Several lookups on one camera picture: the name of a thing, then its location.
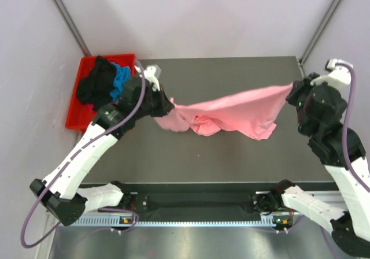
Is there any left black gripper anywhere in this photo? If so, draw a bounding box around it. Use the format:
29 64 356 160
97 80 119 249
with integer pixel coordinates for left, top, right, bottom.
134 85 175 120

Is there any pink t shirt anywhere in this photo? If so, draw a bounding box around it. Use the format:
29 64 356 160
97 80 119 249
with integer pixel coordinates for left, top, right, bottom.
155 83 293 140

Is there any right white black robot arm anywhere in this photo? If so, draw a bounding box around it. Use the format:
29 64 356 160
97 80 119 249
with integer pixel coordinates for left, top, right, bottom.
267 73 369 258

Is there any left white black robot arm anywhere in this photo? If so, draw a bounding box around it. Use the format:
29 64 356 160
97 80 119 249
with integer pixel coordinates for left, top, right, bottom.
29 76 174 226

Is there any blue t shirt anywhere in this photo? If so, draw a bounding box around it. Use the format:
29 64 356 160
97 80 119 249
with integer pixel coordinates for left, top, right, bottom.
110 62 131 102

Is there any black t shirt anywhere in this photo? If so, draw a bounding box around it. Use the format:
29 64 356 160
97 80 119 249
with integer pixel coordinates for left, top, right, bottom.
76 55 116 112

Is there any magenta t shirt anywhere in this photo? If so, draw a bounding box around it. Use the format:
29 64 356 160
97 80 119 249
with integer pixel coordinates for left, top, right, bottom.
87 104 97 113

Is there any red plastic bin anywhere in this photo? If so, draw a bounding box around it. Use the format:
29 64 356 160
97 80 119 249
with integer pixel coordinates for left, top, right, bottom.
65 53 136 132

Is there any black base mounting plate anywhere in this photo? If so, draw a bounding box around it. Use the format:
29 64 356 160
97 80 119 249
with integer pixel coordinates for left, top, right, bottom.
115 182 281 221

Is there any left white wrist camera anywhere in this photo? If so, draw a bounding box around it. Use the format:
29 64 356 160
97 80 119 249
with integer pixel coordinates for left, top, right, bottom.
143 65 161 91

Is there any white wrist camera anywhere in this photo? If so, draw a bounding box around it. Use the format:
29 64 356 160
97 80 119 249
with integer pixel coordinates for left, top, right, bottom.
143 65 161 91
310 58 353 89

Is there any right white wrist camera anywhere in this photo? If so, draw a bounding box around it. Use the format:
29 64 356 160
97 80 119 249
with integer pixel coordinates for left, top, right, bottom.
310 58 353 89

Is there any right corner aluminium post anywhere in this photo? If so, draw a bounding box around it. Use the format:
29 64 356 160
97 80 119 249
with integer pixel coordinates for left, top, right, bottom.
298 0 343 68

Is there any corner aluminium post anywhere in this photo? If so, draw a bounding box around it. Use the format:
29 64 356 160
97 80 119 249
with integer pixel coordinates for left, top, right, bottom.
51 0 91 56
298 0 343 68

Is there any slotted cable duct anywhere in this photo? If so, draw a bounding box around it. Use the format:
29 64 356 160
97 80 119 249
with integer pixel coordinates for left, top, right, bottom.
71 213 293 228

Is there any left corner aluminium post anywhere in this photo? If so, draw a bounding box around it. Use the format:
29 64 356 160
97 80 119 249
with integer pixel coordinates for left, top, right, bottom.
51 0 91 56

